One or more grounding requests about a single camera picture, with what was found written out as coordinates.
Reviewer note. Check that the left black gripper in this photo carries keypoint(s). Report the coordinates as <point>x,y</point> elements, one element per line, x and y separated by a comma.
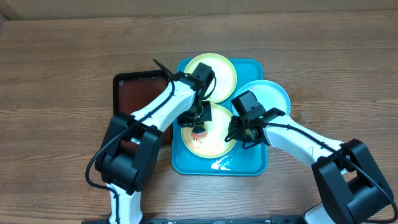
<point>183,121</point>

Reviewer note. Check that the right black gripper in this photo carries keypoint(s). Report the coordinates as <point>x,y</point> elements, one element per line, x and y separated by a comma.
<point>234,130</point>

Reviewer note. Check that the green and red sponge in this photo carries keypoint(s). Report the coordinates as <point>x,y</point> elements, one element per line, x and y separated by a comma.
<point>199,131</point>

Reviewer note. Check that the yellow-green plate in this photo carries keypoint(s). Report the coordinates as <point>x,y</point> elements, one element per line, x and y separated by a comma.
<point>225,74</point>
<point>211,143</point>

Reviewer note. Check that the light blue plate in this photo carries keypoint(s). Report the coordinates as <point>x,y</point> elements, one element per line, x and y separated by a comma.
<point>269,94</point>

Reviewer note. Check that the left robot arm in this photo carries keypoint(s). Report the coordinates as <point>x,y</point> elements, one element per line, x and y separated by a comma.
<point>128,155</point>

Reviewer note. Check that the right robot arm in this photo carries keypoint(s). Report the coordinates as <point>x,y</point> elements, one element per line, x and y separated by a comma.
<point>350,183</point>

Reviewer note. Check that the black tray with red water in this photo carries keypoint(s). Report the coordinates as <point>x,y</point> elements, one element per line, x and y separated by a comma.
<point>132,91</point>

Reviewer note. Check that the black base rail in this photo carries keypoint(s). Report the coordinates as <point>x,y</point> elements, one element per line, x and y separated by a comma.
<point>276,219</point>

